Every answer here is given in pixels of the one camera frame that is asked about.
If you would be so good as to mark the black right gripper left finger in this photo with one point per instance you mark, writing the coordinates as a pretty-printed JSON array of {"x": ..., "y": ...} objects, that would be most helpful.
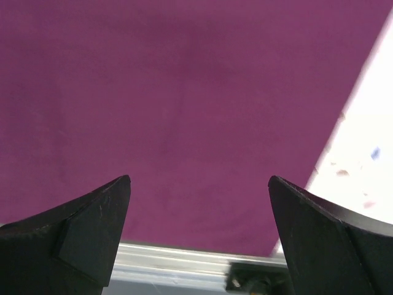
[{"x": 69, "y": 249}]

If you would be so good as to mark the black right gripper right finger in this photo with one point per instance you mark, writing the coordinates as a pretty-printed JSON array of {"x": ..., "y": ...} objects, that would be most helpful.
[{"x": 330, "y": 249}]

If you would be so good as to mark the purple cloth wrap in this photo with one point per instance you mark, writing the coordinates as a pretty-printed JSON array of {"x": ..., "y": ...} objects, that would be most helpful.
[{"x": 198, "y": 102}]

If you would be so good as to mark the aluminium front rail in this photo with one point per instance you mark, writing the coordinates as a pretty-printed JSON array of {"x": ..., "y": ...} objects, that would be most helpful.
[{"x": 173, "y": 266}]

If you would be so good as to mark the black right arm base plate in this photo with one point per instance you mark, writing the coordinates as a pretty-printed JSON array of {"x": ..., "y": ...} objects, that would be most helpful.
[{"x": 244, "y": 278}]

